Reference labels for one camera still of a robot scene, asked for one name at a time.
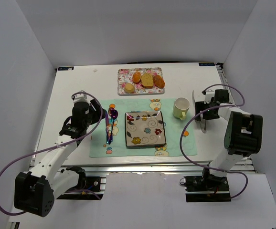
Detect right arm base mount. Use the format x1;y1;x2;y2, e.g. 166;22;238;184
180;169;231;203

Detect metal kitchen tongs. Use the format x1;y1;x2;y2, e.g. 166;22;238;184
191;90;207;134

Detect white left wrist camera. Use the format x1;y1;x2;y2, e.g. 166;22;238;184
71;91;88;104

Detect purple spoon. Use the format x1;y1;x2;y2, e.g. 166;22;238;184
108;108;118;144

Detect floral rectangular tray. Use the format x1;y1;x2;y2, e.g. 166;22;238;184
117;67;165;95

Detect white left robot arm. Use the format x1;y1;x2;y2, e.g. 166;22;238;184
14;96;105;217

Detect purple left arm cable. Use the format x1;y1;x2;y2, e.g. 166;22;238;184
0;92;104;217

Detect small pale round cake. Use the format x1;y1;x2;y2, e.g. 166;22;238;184
124;83;135;94

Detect square floral ceramic plate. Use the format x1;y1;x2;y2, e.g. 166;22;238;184
125;110;167;148

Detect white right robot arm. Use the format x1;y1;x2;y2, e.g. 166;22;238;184
192;89;263;186

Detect iridescent table knife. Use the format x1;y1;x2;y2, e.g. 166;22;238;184
105;110;110;144

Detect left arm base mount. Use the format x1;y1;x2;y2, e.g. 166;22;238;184
54;167;106;200

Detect yellow bread slice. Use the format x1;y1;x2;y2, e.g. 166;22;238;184
141;73;154;88

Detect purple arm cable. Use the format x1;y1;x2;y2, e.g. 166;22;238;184
0;92;104;217
179;83;250;200

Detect pale yellow mug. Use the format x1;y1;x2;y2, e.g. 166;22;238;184
172;97;190;121

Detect round orange bun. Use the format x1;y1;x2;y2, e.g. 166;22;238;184
132;72;141;83

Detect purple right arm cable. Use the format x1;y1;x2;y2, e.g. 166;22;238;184
179;83;250;200

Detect brown oblong bread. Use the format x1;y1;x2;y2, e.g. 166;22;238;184
153;75;165;89

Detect light green placemat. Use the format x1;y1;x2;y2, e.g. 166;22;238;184
89;98;197;158

